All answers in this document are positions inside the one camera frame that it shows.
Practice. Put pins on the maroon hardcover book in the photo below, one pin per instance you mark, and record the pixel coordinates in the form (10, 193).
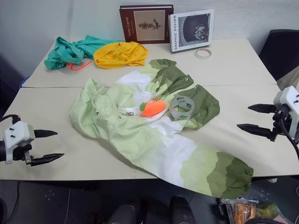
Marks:
(146, 26)

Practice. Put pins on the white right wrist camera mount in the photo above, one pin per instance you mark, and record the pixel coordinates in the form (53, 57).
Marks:
(288, 95)

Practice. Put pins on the yellow crumpled garment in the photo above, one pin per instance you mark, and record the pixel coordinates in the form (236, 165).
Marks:
(119, 56)

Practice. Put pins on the black office chair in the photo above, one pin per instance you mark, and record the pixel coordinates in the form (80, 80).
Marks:
(280, 51)

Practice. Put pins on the green white gradient zip jacket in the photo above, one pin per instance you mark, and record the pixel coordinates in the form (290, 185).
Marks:
(149, 149)

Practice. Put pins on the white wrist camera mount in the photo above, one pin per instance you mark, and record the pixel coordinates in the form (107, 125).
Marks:
(288, 95)
(16, 135)

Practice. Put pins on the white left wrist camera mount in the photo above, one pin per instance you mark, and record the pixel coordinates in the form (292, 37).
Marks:
(16, 135)

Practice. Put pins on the orange plush carrot toy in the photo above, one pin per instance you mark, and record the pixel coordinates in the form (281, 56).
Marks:
(151, 108)

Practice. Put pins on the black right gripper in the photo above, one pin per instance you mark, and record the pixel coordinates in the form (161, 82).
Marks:
(281, 126)

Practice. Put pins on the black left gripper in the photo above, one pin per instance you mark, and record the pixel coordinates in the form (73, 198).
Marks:
(22, 154)

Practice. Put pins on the teal crumpled garment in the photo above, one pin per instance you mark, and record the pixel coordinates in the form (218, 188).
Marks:
(67, 52)

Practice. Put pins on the grey graphic design book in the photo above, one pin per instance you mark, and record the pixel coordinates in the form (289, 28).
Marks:
(190, 31)

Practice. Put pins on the clear packing tape roll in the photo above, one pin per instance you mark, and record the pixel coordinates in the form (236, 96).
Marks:
(174, 109)

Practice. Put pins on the plastic bag of snacks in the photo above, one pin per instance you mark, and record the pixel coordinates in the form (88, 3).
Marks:
(252, 211)

